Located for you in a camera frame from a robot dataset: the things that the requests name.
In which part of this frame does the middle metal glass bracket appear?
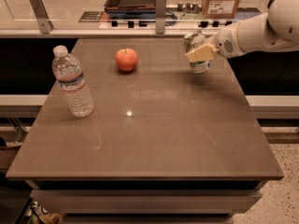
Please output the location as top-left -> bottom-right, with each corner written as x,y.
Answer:
155,0 -> 166,35

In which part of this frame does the glass barrier panel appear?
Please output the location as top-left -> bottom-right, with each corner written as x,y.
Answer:
0,0 -> 268,38

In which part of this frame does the left metal glass bracket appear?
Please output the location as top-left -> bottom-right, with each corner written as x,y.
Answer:
29,0 -> 53,34

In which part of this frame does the metal glass bracket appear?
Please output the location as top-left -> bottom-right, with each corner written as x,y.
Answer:
155,0 -> 166,35
29,0 -> 53,34

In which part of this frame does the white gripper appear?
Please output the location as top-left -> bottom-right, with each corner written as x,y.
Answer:
185,22 -> 245,63

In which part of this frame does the brown cardboard box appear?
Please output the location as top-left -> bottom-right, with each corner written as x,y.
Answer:
201,0 -> 240,18

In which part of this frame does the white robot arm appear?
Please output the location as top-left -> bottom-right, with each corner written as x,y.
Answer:
186,0 -> 299,63

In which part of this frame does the white green 7up can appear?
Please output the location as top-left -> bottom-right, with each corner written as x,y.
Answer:
184,32 -> 210,74

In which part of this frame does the clear plastic water bottle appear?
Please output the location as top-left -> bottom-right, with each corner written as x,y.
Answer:
52,45 -> 93,118

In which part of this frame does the red apple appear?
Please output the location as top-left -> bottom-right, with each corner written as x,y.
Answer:
115,48 -> 138,72

